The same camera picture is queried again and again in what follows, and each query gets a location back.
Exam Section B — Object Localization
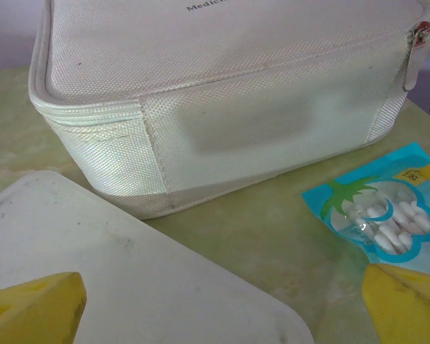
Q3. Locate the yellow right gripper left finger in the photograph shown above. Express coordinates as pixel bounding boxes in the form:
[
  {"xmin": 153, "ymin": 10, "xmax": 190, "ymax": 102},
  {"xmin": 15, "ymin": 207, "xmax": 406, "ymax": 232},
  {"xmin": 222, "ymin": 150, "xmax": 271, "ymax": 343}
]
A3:
[{"xmin": 0, "ymin": 271, "xmax": 88, "ymax": 344}]

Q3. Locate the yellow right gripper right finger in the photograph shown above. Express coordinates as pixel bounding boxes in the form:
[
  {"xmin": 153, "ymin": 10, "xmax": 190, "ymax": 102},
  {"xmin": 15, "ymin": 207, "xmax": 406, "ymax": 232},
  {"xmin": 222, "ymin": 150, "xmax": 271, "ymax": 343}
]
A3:
[{"xmin": 361, "ymin": 264, "xmax": 430, "ymax": 344}]

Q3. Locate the white plastic pencil box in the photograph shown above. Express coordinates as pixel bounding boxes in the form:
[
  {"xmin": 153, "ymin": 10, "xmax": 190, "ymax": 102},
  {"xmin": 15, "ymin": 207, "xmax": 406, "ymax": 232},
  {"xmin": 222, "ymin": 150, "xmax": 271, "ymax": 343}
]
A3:
[{"xmin": 0, "ymin": 171, "xmax": 322, "ymax": 344}]

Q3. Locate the white fabric medicine bag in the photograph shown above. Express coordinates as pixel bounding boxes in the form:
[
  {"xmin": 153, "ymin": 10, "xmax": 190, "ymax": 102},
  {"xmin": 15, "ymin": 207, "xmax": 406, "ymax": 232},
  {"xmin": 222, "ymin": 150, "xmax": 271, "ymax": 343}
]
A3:
[{"xmin": 27, "ymin": 0, "xmax": 430, "ymax": 221}]

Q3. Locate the blue cotton swab packet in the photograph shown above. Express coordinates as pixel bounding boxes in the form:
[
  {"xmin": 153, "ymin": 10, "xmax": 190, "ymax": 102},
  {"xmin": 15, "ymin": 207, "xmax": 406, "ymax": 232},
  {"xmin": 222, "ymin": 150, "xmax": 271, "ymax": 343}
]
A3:
[{"xmin": 300, "ymin": 142, "xmax": 430, "ymax": 267}]

